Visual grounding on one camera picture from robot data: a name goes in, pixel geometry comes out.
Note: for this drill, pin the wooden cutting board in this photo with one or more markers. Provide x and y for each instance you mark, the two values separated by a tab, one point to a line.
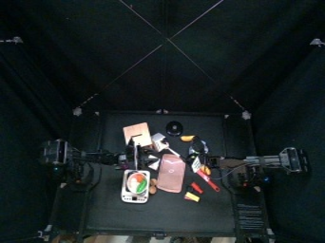
136	133

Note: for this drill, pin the white bowl with toy food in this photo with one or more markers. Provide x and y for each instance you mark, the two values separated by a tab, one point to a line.
136	183

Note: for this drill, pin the red toy block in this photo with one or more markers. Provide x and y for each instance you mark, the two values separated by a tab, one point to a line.
195	187

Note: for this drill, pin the orange toy fruit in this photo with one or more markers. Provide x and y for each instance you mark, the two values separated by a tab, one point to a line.
206	170

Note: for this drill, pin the yellow toy block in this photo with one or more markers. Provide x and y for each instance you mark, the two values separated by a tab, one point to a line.
191	196

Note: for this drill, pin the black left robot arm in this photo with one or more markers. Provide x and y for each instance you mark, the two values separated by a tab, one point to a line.
80	155

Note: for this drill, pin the white kitchen scale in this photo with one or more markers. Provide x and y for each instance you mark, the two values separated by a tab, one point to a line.
133	198

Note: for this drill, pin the brown toy mushroom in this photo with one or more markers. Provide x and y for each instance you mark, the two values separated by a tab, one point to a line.
152	190
153	182

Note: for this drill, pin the black round lid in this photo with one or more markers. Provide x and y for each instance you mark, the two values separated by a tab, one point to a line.
173	128

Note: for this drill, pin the red packet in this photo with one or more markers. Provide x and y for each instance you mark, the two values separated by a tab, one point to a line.
169	174

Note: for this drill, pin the silver frame centre bracket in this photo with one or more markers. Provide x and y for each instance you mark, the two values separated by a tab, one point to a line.
160	111

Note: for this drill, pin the orange yellow toy food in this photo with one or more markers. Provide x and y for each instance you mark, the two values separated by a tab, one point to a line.
187	138

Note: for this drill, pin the white knife holder block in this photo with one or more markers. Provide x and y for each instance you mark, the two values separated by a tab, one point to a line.
157	141

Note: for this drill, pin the silver frame corner bracket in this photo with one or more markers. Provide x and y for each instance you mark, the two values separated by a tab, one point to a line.
76	111
16	40
315	42
244	115

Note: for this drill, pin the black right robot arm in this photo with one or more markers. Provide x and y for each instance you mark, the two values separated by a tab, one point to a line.
262	161

